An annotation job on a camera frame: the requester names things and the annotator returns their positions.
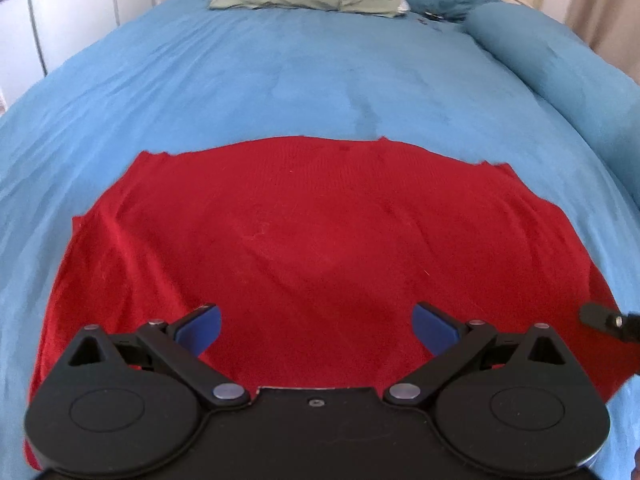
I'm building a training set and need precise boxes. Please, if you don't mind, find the white wardrobe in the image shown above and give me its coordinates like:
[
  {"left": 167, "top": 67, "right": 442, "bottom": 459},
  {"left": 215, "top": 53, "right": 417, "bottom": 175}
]
[{"left": 0, "top": 0, "right": 168, "bottom": 111}]

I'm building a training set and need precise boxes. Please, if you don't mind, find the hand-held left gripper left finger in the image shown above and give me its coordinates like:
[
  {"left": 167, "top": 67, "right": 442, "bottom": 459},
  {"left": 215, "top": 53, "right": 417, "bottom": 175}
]
[{"left": 65, "top": 302, "right": 251, "bottom": 409}]

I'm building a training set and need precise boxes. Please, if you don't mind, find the red knit sweater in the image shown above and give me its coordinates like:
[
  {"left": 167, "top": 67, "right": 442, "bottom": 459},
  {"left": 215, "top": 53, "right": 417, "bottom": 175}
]
[{"left": 25, "top": 135, "right": 638, "bottom": 471}]

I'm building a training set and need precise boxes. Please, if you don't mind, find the beige curtain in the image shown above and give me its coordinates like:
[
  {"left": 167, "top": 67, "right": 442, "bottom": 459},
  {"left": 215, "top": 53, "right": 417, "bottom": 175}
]
[{"left": 565, "top": 0, "right": 640, "bottom": 78}]

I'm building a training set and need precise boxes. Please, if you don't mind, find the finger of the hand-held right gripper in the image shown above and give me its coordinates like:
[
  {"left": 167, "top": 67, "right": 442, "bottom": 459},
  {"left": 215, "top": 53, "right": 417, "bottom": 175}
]
[{"left": 579, "top": 302, "right": 640, "bottom": 347}]

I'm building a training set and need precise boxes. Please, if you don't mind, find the blue bolster cushion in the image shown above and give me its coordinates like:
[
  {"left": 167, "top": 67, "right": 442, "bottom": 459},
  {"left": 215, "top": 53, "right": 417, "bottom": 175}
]
[{"left": 465, "top": 2, "right": 640, "bottom": 171}]

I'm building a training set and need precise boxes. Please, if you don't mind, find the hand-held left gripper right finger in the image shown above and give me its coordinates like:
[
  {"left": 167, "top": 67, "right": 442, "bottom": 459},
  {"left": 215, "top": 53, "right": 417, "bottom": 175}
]
[{"left": 382, "top": 301, "right": 567, "bottom": 407}]

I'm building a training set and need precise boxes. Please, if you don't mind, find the blue bed cover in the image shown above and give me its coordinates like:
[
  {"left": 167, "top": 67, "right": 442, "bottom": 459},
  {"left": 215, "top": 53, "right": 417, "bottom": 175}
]
[{"left": 0, "top": 0, "right": 640, "bottom": 480}]

